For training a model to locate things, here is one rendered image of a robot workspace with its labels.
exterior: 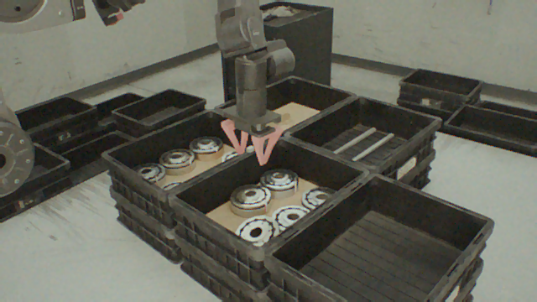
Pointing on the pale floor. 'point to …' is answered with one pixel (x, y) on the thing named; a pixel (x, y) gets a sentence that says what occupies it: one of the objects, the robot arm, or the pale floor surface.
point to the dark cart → (318, 22)
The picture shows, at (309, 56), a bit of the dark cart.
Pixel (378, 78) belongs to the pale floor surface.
